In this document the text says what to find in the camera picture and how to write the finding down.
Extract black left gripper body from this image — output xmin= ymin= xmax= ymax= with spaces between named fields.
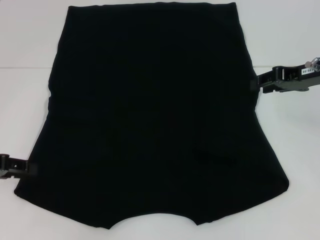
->
xmin=0 ymin=154 xmax=11 ymax=180

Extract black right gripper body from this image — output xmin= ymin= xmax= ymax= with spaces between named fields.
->
xmin=271 ymin=65 xmax=320 ymax=93

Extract black t-shirt with white print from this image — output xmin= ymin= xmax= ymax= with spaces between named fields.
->
xmin=13 ymin=2 xmax=291 ymax=224

